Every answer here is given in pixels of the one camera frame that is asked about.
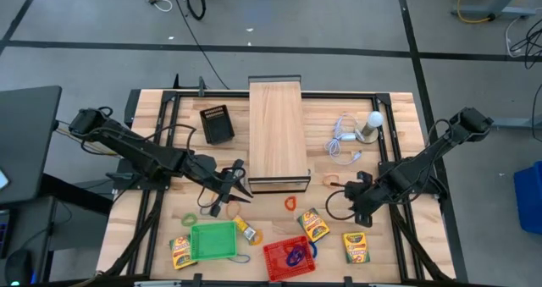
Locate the black computer mouse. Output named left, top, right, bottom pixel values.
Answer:
left=3, top=248, right=34, bottom=286

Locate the red plastic basket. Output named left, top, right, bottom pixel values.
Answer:
left=262, top=235, right=318, bottom=283

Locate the black plastic basket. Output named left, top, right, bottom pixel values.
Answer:
left=199, top=104, right=236, bottom=146

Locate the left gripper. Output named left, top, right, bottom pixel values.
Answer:
left=192, top=155, right=254, bottom=218

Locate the purple coil wristband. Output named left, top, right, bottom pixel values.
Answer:
left=285, top=244, right=307, bottom=268

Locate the white floor cable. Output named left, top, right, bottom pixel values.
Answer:
left=504, top=15, right=526, bottom=58

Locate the green plastic basket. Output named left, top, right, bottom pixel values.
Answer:
left=189, top=220, right=239, bottom=262

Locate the white USB cable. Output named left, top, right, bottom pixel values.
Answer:
left=324, top=113, right=364, bottom=167

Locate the blue plastic bin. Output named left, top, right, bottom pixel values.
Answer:
left=512, top=159, right=542, bottom=236

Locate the small yellow white packet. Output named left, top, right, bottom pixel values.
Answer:
left=234, top=216, right=258, bottom=242

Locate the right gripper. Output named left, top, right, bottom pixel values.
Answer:
left=345, top=171, right=384, bottom=229

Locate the grey desk foot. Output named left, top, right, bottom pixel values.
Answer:
left=490, top=115, right=542, bottom=131

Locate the black aluminium frame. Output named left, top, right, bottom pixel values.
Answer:
left=124, top=88, right=427, bottom=284

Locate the bulb lamp on wooden base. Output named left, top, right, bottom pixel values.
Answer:
left=354, top=110, right=384, bottom=146

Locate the long black floor cable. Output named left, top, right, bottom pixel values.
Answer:
left=169, top=0, right=230, bottom=91

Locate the black cable tangle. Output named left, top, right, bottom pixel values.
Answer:
left=507, top=18, right=542, bottom=70

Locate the coiled black cable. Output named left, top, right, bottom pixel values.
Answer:
left=185, top=0, right=207, bottom=21

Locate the Crayola crayon box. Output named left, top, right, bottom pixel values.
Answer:
left=341, top=231, right=372, bottom=265
left=169, top=234, right=198, bottom=272
left=296, top=207, right=332, bottom=243

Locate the black corner plate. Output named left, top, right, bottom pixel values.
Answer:
left=123, top=88, right=142, bottom=127

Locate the black corrugated cable hose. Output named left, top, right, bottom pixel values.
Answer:
left=101, top=193, right=164, bottom=278
left=388, top=201, right=455, bottom=282

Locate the silver aluminium bar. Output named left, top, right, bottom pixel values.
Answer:
left=133, top=280, right=184, bottom=287

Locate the grey desk leg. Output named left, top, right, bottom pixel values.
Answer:
left=450, top=0, right=539, bottom=22

